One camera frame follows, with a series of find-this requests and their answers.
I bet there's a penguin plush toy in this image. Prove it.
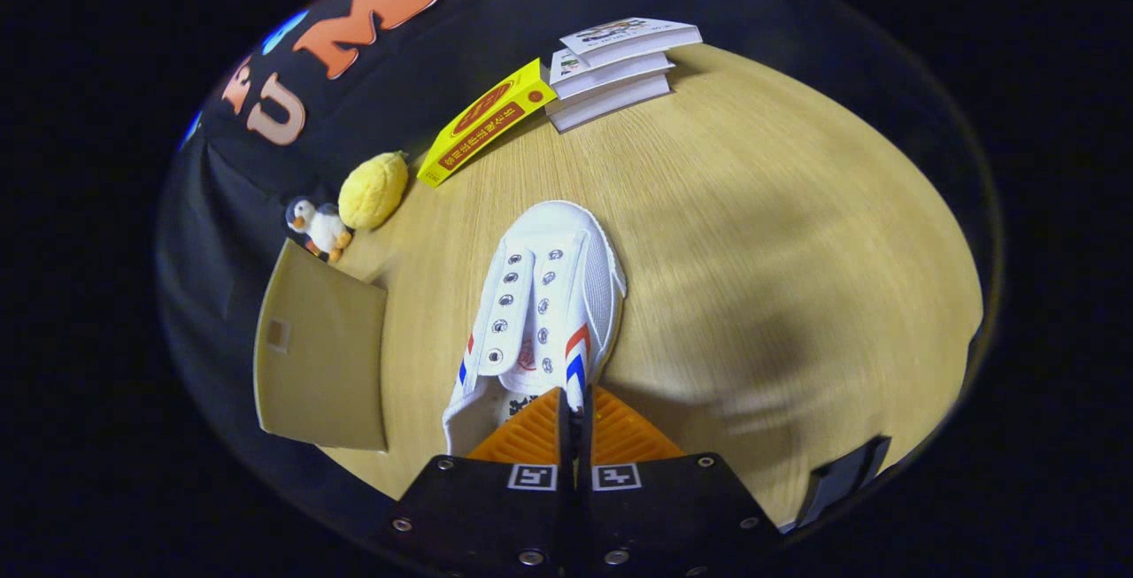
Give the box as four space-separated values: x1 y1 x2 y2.
284 197 353 264

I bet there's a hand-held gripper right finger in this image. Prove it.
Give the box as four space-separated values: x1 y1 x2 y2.
580 386 784 578

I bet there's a cream storage box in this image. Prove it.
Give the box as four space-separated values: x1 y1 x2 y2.
254 239 389 452

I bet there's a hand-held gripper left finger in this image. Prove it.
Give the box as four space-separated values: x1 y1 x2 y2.
376 388 576 578

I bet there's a yellow round plush toy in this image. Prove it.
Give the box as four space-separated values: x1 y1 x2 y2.
338 150 410 231

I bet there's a yellow book red circle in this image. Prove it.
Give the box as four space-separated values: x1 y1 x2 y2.
417 58 559 189

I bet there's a white canvas shoe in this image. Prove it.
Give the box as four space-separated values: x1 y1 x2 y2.
442 200 628 458

